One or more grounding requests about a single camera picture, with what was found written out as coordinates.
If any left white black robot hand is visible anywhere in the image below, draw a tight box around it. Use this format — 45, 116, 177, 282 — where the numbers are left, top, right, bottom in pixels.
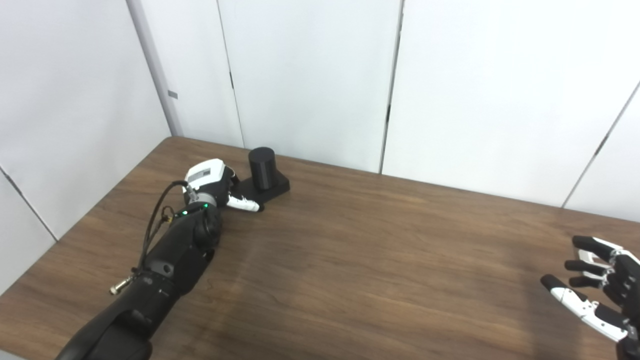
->
184, 158, 265, 213

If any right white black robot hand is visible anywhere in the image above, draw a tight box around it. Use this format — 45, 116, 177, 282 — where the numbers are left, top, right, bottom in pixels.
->
540, 235, 640, 360

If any black peg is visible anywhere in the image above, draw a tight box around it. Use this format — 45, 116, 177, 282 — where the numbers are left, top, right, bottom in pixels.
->
232, 146, 291, 205

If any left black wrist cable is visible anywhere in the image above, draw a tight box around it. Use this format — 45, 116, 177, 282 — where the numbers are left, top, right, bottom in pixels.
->
137, 180, 193, 273

